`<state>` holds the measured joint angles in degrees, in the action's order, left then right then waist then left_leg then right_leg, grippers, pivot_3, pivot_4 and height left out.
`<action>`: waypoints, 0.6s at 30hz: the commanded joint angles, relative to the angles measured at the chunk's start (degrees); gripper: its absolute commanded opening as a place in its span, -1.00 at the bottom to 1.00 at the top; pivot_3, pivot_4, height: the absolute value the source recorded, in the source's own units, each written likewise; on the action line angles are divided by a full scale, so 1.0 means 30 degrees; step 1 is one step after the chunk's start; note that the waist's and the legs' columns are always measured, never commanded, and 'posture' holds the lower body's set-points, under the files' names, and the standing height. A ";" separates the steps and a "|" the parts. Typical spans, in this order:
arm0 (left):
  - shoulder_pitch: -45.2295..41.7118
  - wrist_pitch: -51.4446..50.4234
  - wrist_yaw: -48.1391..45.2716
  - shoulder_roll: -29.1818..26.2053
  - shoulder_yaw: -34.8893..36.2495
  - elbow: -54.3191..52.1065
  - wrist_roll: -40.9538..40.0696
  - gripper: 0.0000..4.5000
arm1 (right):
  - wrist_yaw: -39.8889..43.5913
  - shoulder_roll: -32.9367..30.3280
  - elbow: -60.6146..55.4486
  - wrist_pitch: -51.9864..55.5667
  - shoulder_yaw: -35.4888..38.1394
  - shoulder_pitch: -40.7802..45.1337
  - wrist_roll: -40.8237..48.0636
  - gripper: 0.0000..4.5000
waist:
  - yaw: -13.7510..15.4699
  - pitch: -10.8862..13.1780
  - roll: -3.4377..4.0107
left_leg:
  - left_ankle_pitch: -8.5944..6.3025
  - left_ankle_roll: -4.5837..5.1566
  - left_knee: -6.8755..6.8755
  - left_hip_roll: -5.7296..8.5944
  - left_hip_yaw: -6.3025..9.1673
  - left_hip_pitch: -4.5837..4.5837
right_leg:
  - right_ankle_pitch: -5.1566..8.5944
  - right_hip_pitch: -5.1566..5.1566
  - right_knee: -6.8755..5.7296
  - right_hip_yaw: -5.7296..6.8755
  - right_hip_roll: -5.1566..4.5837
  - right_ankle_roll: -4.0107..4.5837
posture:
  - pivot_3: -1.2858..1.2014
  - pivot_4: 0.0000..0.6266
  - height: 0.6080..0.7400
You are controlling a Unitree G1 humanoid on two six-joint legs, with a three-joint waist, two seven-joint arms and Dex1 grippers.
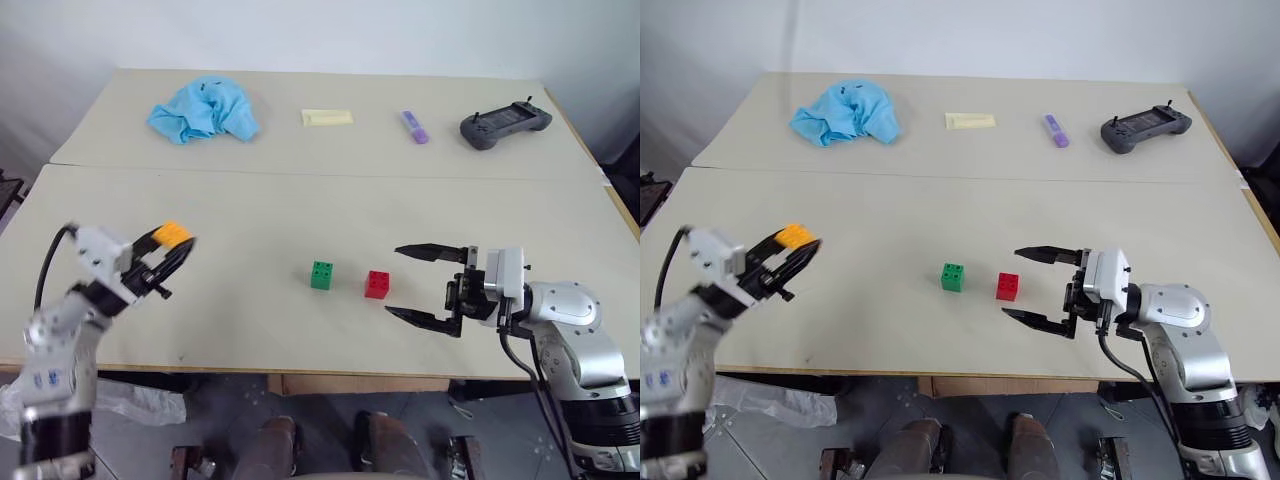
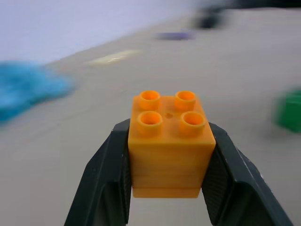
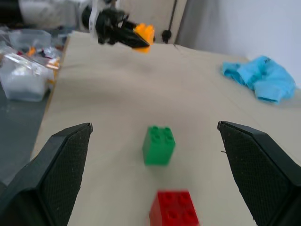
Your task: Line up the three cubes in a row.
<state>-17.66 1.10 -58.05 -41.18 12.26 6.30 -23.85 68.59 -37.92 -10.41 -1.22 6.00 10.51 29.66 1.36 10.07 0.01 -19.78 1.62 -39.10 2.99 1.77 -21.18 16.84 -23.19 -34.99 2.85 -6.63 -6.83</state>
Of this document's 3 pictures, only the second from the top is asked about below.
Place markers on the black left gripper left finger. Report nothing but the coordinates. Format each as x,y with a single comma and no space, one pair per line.
101,179

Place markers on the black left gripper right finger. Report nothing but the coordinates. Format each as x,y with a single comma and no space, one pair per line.
237,183

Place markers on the orange studded building block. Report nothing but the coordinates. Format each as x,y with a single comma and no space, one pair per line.
169,153

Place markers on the green studded building block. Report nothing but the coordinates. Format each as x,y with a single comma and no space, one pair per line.
288,111

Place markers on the blue crumpled cloth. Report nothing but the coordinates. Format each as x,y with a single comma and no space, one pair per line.
26,87

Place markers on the yellowish flat strip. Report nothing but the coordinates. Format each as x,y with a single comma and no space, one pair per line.
113,58

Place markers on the purple flat object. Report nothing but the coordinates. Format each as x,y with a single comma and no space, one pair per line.
175,35

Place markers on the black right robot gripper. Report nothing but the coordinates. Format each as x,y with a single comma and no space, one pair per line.
211,17

